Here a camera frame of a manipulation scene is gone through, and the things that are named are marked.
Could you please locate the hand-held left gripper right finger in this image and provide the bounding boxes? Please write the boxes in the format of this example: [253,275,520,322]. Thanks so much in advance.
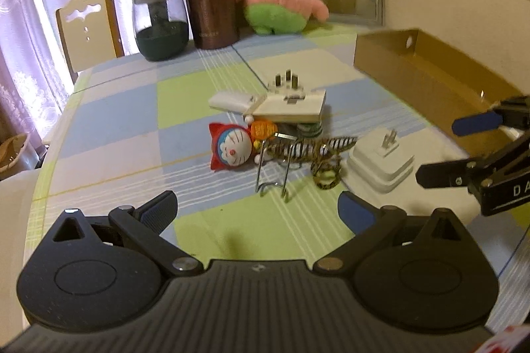
[313,191,483,277]

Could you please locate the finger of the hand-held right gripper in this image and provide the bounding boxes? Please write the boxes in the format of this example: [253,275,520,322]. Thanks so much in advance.
[415,141,530,190]
[451,95,530,139]

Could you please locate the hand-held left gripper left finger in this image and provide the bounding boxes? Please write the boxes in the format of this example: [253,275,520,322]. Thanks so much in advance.
[52,190,203,277]

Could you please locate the striped ring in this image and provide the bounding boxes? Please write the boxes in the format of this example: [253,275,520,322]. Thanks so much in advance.
[311,163,343,190]

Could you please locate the white charger plug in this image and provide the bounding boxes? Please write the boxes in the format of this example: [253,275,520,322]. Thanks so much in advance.
[347,126,415,195]

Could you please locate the zebra striped hair clip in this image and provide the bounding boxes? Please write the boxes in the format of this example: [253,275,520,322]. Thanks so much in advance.
[265,135,359,164]

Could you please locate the cardboard box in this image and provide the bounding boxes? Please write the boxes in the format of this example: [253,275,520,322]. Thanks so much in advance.
[353,28,527,160]

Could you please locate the red blue cat figurine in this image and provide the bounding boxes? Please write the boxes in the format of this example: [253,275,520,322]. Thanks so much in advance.
[208,122,254,171]

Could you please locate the metal wire hook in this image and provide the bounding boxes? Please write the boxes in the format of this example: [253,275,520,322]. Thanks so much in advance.
[257,133,301,199]

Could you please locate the white shallow tray box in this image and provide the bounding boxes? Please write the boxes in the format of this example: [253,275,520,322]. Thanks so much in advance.
[243,90,328,124]

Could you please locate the orange round toy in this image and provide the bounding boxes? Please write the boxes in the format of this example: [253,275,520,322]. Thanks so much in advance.
[250,120,277,141]

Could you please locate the white oval device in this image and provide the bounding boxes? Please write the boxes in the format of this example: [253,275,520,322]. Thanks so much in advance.
[208,91,260,113]

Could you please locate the white three-prong plug adapter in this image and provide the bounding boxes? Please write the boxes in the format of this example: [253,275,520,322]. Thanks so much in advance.
[267,72,307,100]

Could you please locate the checked tablecloth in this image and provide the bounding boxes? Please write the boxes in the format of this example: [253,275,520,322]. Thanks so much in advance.
[25,22,530,337]

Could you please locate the red white printed packet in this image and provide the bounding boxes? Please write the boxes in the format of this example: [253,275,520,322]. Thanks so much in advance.
[476,323,530,353]

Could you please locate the beige basket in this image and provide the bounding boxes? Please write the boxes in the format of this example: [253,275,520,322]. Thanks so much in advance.
[0,133,30,172]

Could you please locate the dark glass jar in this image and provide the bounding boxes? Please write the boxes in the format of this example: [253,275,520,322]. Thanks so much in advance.
[132,0,190,62]

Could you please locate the cream wooden chair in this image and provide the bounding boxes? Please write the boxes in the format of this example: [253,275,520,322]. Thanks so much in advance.
[56,0,126,84]

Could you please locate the brown metal canister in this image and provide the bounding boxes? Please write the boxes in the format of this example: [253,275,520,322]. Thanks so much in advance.
[183,0,240,50]

